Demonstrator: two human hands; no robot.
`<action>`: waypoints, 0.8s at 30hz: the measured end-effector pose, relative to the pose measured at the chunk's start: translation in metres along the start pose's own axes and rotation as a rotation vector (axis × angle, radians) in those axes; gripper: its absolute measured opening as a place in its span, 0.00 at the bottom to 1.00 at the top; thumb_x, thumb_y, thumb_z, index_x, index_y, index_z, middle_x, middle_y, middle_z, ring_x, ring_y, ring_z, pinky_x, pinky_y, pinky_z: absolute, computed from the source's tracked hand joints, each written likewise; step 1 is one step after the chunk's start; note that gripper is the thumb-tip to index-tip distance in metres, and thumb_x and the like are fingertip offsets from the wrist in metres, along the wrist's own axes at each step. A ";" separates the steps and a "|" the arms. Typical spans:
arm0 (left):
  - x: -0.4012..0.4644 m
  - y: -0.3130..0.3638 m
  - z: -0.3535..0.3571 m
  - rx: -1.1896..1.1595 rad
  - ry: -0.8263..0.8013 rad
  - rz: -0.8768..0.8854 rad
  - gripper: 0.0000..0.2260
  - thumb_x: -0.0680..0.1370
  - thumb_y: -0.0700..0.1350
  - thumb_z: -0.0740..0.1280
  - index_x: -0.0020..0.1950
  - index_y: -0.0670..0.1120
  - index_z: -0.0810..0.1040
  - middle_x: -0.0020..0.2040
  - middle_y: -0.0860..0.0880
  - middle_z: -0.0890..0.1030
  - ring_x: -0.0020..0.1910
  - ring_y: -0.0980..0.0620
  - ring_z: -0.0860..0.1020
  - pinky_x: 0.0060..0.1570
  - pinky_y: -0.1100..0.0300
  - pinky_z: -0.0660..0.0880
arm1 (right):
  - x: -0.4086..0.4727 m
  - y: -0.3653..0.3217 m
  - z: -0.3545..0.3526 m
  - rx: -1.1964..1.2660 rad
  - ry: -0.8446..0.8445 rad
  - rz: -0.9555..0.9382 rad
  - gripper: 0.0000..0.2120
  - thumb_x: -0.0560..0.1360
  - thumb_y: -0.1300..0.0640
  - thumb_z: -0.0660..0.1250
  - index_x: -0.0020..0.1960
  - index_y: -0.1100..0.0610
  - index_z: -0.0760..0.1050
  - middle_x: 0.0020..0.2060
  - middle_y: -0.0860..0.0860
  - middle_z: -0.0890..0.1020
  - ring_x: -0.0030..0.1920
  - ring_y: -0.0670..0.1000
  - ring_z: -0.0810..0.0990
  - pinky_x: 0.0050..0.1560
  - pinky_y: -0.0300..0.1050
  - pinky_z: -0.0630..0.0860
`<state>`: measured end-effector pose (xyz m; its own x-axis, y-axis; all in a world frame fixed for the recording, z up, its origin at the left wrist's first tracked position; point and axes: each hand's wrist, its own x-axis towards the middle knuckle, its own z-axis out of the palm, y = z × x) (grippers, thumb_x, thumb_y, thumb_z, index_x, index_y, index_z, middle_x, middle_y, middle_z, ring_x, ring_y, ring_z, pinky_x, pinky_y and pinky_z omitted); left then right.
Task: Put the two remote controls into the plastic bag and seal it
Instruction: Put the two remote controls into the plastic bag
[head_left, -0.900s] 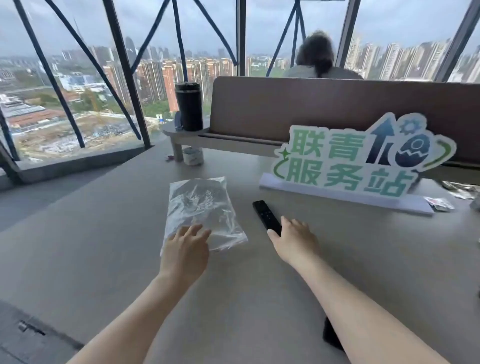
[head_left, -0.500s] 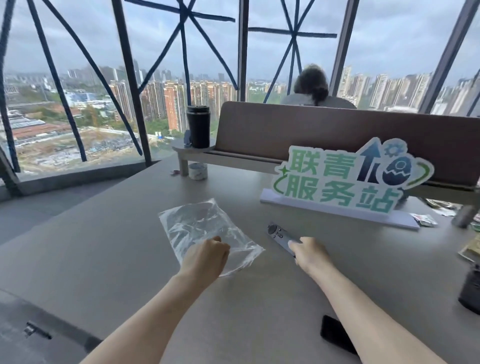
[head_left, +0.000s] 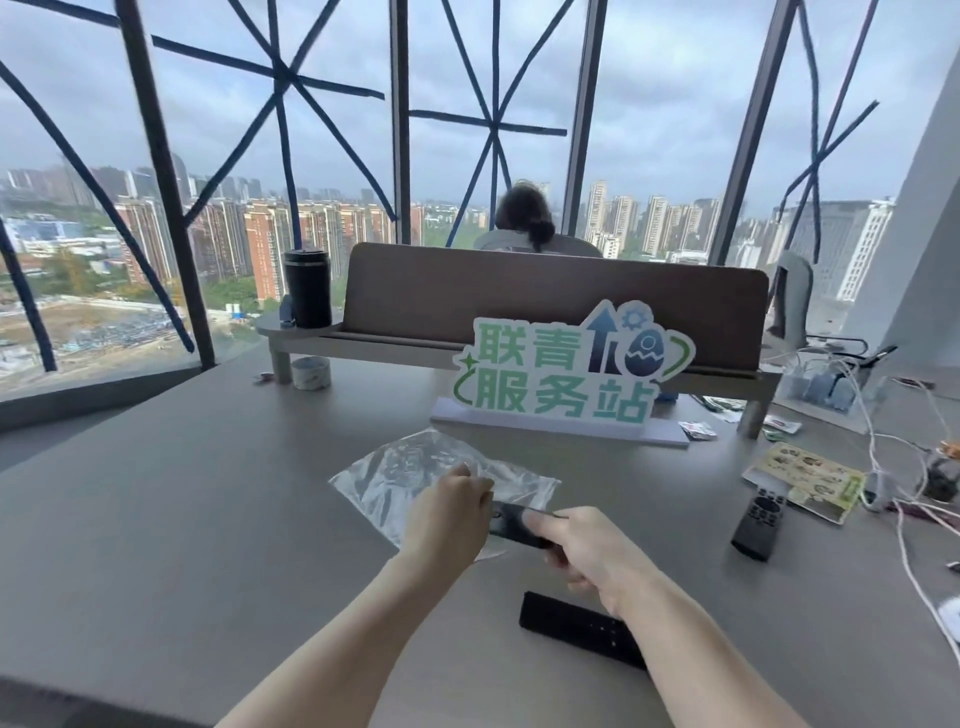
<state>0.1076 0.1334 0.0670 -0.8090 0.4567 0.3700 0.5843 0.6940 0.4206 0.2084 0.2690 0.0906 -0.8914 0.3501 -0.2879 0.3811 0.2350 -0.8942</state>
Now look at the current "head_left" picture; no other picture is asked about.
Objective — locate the person's right hand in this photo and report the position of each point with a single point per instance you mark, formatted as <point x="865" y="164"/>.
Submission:
<point x="600" y="555"/>

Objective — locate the person's left hand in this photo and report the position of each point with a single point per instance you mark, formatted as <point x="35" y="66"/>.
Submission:
<point x="442" y="525"/>

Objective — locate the person's right fingers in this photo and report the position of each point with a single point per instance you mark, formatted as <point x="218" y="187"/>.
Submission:
<point x="564" y="540"/>

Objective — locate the person's left fingers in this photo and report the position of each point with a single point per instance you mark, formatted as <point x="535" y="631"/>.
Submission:
<point x="474" y="487"/>

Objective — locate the small black remote control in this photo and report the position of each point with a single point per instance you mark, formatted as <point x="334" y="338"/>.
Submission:
<point x="517" y="525"/>

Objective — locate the clear plastic bag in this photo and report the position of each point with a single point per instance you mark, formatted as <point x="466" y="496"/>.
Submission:
<point x="390" y="472"/>

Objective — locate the person's left forearm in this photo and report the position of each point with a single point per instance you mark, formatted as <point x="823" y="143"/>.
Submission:
<point x="337" y="645"/>

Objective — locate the person's right forearm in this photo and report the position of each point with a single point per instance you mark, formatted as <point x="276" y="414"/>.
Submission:
<point x="705" y="660"/>

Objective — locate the long black remote control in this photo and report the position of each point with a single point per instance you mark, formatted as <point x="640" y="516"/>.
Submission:
<point x="577" y="626"/>

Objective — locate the white sign base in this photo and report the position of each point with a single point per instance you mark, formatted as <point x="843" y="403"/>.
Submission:
<point x="645" y="433"/>

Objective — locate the green and white cutout sign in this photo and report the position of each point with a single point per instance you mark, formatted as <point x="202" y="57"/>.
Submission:
<point x="562" y="367"/>

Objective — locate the small printed packet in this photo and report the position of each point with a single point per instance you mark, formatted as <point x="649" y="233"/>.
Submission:
<point x="697" y="430"/>
<point x="781" y="426"/>

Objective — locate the black remote with grey buttons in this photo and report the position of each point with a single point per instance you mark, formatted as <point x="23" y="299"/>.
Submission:
<point x="759" y="525"/>

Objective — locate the white tape roll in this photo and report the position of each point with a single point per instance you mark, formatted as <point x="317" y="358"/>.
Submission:
<point x="311" y="373"/>

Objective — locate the brown desk divider shelf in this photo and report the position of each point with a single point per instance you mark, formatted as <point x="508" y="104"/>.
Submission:
<point x="540" y="300"/>

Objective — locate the yellow-green sticker sheet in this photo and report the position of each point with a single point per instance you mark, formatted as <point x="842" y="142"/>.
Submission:
<point x="810" y="476"/>

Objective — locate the small blue bottle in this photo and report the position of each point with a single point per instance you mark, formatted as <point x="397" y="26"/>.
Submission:
<point x="286" y="311"/>

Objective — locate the black tumbler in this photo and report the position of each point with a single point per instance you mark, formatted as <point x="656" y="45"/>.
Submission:
<point x="307" y="289"/>

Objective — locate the clear plastic box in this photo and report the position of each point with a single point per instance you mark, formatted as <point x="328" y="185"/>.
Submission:
<point x="825" y="390"/>

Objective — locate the grey office chair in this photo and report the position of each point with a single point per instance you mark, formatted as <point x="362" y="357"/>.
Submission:
<point x="793" y="296"/>

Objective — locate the small black clip gadget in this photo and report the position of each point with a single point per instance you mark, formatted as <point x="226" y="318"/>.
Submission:
<point x="941" y="476"/>

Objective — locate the dark window frame post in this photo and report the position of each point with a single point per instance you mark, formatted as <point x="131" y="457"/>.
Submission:
<point x="161" y="180"/>
<point x="585" y="112"/>
<point x="754" y="127"/>
<point x="400" y="120"/>

